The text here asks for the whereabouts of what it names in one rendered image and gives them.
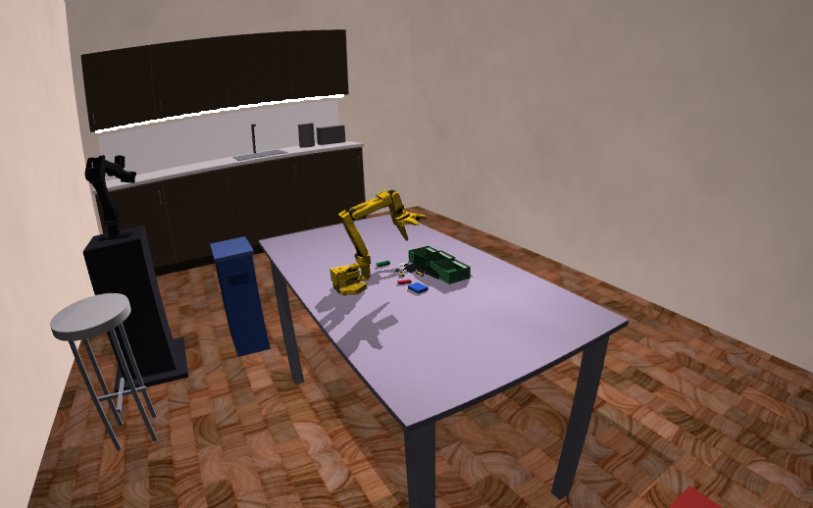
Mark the green bin rack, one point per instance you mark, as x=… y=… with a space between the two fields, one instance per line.
x=440 y=264

